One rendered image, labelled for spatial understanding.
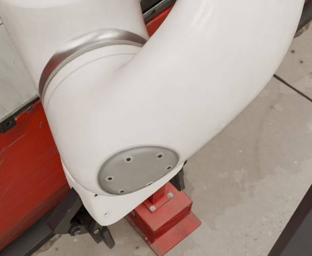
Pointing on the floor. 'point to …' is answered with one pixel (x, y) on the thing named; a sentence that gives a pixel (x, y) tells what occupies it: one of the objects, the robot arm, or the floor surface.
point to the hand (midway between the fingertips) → (137, 204)
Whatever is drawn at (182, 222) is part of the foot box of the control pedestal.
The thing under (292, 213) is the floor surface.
